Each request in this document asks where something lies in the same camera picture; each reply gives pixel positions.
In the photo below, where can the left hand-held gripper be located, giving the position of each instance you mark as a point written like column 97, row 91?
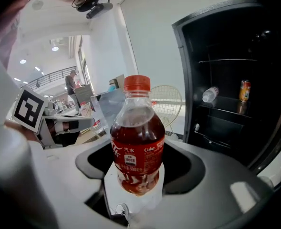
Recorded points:
column 29, row 108

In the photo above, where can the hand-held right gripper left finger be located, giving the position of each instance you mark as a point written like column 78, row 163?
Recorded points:
column 64, row 175

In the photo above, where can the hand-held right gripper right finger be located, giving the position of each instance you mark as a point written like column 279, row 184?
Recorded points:
column 214, row 187

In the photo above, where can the red label cola bottle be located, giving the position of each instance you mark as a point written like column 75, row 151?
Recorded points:
column 138, row 139

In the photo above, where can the black mini fridge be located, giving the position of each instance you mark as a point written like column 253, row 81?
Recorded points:
column 226, row 44

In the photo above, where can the person's left forearm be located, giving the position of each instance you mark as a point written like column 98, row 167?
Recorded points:
column 18, row 129

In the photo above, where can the clear water jug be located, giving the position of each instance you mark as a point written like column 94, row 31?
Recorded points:
column 98, row 125

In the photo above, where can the brown cardboard box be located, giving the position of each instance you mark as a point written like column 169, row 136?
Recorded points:
column 84, row 94

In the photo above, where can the teal plastic bag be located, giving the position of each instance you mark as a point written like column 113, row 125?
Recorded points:
column 111, row 88

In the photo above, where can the brown cardboard sheet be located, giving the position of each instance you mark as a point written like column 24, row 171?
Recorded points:
column 117, row 82

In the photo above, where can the dark metal railing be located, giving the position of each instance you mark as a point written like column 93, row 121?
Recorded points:
column 59, row 72

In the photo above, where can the person's right white shoe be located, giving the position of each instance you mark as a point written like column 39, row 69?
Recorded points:
column 121, row 213

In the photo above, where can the round ceiling light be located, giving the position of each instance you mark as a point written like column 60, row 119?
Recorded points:
column 55, row 48

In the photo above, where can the clear water bottle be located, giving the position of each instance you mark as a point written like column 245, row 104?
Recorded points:
column 210, row 94

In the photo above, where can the orange drink can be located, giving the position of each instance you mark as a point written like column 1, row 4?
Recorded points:
column 245, row 90

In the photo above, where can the black head camera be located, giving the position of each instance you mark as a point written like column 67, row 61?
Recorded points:
column 98, row 9

